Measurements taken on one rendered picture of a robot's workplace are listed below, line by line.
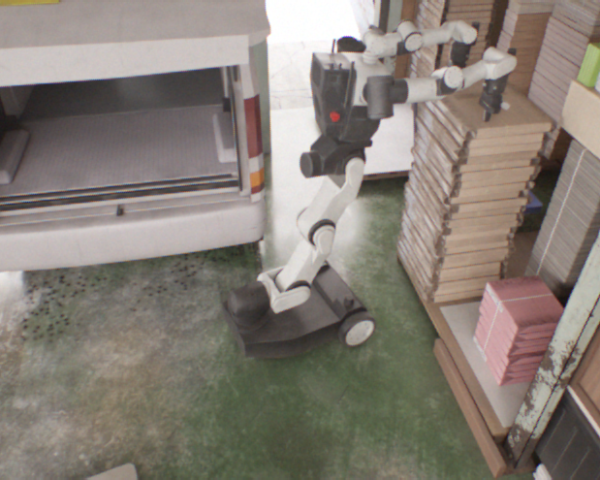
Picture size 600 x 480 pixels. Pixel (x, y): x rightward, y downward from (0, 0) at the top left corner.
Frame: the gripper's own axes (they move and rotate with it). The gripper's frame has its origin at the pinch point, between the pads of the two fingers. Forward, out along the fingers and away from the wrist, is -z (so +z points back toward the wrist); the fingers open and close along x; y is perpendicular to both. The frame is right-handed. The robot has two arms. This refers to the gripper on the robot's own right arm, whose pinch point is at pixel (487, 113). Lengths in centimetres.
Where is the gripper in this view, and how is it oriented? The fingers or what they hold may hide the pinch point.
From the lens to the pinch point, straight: 245.8
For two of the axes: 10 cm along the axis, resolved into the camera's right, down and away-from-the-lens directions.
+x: -1.9, -6.2, 7.6
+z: 0.0, -7.7, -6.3
